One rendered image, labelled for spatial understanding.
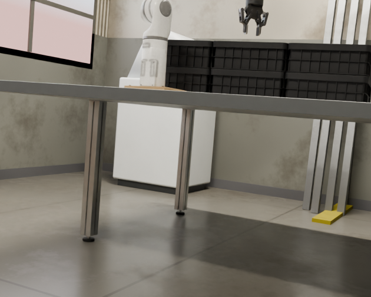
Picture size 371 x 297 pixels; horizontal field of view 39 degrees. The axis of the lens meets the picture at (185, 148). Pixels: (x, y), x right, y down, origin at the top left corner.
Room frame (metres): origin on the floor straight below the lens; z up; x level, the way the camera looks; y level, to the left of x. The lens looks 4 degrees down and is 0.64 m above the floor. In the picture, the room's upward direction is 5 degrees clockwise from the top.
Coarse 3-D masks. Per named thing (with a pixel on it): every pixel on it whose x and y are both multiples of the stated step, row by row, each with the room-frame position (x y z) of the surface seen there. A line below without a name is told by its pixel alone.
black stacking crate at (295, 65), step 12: (300, 60) 1.95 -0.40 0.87; (312, 60) 1.94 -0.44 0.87; (324, 60) 1.92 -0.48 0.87; (336, 60) 1.91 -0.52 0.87; (348, 60) 1.89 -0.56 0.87; (360, 60) 1.88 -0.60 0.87; (300, 72) 1.96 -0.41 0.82; (312, 72) 1.93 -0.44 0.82; (324, 72) 1.91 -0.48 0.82; (336, 72) 1.91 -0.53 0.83; (348, 72) 1.89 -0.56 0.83; (360, 72) 1.88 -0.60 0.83
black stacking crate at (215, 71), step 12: (216, 72) 2.07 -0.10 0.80; (228, 72) 2.05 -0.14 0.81; (240, 72) 2.03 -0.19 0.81; (252, 72) 2.01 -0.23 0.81; (264, 72) 2.00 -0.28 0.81; (276, 72) 1.98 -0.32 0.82; (216, 84) 2.07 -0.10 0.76; (228, 84) 2.06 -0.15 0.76; (240, 84) 2.04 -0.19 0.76; (252, 84) 2.02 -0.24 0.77; (264, 84) 2.00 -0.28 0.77; (276, 84) 1.99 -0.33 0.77; (276, 96) 1.99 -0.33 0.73
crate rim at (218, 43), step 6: (216, 42) 2.07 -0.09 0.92; (222, 42) 2.06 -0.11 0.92; (228, 42) 2.05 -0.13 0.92; (234, 42) 2.04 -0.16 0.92; (240, 42) 2.04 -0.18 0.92; (246, 42) 2.03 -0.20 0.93; (252, 42) 2.02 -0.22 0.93; (258, 42) 2.01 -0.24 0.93; (264, 42) 2.00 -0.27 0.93; (270, 42) 1.99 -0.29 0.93; (276, 42) 1.98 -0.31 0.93; (282, 42) 1.97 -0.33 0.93; (276, 48) 1.98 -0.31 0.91; (282, 48) 1.97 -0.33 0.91
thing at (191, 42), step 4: (168, 40) 2.15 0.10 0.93; (172, 40) 2.14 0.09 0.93; (176, 40) 2.14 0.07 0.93; (180, 40) 2.13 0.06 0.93; (184, 40) 2.12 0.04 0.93; (188, 40) 2.12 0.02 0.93; (192, 40) 2.11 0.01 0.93; (196, 40) 2.11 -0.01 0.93; (200, 40) 2.10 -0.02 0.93; (168, 44) 2.15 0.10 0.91; (172, 44) 2.14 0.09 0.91; (176, 44) 2.14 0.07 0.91; (180, 44) 2.13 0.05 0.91; (184, 44) 2.12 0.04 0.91; (188, 44) 2.12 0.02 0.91; (192, 44) 2.11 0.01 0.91; (196, 44) 2.10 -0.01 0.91; (200, 44) 2.10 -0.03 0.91; (204, 44) 2.09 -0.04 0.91; (208, 44) 2.09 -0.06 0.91; (212, 44) 2.09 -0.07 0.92
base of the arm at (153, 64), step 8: (144, 40) 1.90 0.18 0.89; (152, 40) 1.89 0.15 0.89; (160, 40) 1.89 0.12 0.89; (144, 48) 1.90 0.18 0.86; (152, 48) 1.89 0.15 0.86; (160, 48) 1.89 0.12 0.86; (144, 56) 1.90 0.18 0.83; (152, 56) 1.89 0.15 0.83; (160, 56) 1.89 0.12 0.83; (144, 64) 1.89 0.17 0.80; (152, 64) 1.88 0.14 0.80; (160, 64) 1.89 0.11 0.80; (144, 72) 1.89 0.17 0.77; (152, 72) 1.88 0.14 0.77; (160, 72) 1.89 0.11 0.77; (144, 80) 1.89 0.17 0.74; (152, 80) 1.88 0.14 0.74; (160, 80) 1.89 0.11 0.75
